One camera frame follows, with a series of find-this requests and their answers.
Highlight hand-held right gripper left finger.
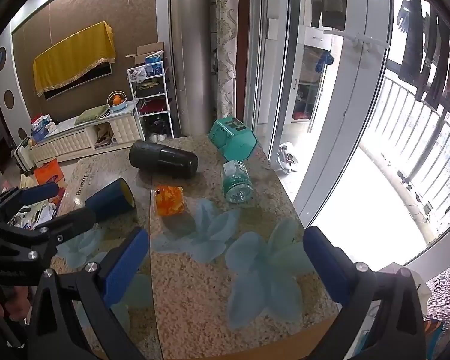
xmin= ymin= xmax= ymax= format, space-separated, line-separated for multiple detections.
xmin=29 ymin=228 xmax=149 ymax=360

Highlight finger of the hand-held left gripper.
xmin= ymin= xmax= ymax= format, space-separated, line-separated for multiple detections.
xmin=0 ymin=182 xmax=60 ymax=226
xmin=7 ymin=207 xmax=97 ymax=256

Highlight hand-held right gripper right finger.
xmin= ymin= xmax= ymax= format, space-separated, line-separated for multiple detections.
xmin=303 ymin=226 xmax=428 ymax=360

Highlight dark blue cup yellow inside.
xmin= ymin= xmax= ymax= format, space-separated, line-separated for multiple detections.
xmin=86 ymin=178 xmax=136 ymax=223

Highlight black cup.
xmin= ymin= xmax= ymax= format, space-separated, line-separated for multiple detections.
xmin=129 ymin=140 xmax=199 ymax=180

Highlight teal patterned glass cup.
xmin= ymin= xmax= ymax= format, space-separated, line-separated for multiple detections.
xmin=222 ymin=160 xmax=253 ymax=205

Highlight teal hexagonal cup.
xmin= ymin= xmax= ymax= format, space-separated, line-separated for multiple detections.
xmin=209 ymin=118 xmax=258 ymax=162

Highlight person's left hand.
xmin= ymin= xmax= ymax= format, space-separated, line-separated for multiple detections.
xmin=0 ymin=286 xmax=31 ymax=322

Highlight orange bag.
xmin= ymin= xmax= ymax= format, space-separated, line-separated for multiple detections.
xmin=34 ymin=158 xmax=66 ymax=186

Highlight white suitcase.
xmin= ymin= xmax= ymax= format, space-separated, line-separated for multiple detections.
xmin=11 ymin=140 xmax=36 ymax=173

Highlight blue tissue pack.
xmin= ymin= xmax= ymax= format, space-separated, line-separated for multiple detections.
xmin=31 ymin=114 xmax=53 ymax=133

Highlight white television cabinet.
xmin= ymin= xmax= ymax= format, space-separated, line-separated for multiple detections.
xmin=31 ymin=106 xmax=145 ymax=164

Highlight orange plastic packet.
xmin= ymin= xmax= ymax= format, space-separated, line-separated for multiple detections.
xmin=155 ymin=185 xmax=184 ymax=217

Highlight green cushion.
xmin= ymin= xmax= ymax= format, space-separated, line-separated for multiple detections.
xmin=74 ymin=106 xmax=111 ymax=125

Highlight white slippers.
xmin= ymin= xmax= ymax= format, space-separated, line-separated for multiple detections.
xmin=277 ymin=142 xmax=300 ymax=174

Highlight blue fruit bowl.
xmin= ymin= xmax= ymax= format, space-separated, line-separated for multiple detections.
xmin=107 ymin=91 xmax=128 ymax=113

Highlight black television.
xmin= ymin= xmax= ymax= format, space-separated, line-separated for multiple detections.
xmin=45 ymin=63 xmax=112 ymax=100

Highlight yellow cloth cover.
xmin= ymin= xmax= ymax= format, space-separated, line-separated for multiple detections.
xmin=33 ymin=21 xmax=116 ymax=97

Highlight white plastic bag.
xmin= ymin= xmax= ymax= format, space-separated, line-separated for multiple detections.
xmin=127 ymin=67 xmax=148 ymax=84

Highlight balcony railing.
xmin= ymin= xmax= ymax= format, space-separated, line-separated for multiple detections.
xmin=360 ymin=69 xmax=450 ymax=248

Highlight cardboard box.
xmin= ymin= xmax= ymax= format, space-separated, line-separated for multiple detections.
xmin=127 ymin=41 xmax=166 ymax=66

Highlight grey standing air conditioner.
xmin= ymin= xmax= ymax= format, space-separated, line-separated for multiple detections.
xmin=168 ymin=0 xmax=215 ymax=137

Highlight black hanging garment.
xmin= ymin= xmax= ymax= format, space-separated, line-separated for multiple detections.
xmin=416 ymin=11 xmax=450 ymax=110

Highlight patterned beige curtain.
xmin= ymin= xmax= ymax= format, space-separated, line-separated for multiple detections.
xmin=214 ymin=0 xmax=241 ymax=119

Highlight dark hanging garment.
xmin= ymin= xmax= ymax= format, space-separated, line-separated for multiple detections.
xmin=398 ymin=0 xmax=428 ymax=87

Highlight blue glove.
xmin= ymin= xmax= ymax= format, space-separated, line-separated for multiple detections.
xmin=397 ymin=0 xmax=414 ymax=34

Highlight white wire rack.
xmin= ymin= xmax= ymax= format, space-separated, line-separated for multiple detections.
xmin=127 ymin=65 xmax=174 ymax=139

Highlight white sliding door frame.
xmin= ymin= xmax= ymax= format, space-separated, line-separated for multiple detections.
xmin=264 ymin=0 xmax=394 ymax=229

